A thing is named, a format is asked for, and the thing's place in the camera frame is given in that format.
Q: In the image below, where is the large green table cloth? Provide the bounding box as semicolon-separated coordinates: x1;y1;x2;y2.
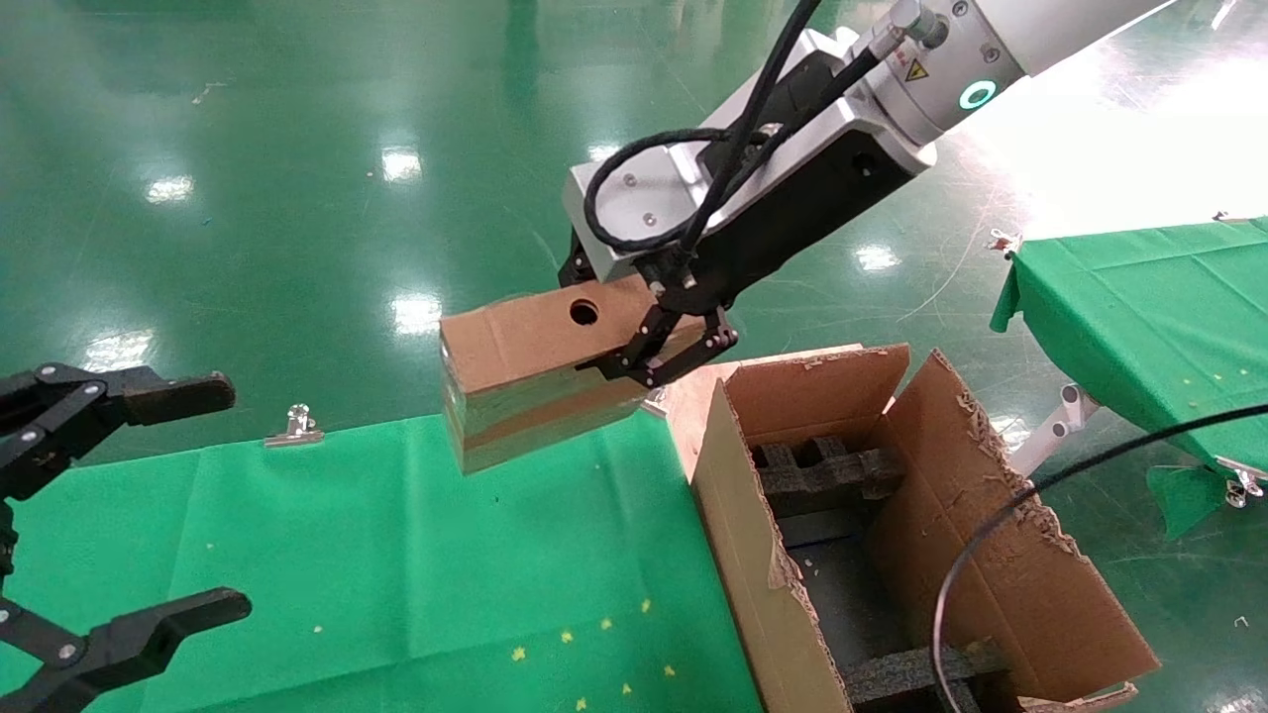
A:
0;408;764;713

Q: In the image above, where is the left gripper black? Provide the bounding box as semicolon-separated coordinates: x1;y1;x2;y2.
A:
0;362;253;713

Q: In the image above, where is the black foam insert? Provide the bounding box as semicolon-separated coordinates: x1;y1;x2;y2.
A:
842;639;1013;713
751;436;907;521

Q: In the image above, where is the small cardboard box with hole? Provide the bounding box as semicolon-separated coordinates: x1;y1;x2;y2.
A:
439;275;709;476

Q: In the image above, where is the white metal table frame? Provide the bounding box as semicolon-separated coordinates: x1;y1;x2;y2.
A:
1008;384;1103;481

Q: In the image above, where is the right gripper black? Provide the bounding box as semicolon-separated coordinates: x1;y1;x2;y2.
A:
558;50;938;390

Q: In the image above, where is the creased green table cloth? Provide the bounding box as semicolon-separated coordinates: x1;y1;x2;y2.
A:
989;216;1268;541

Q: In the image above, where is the black hanging cable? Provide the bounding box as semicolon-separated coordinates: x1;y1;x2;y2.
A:
931;404;1268;713

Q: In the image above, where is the large open cardboard carton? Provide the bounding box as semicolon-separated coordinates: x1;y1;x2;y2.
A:
662;342;1162;713

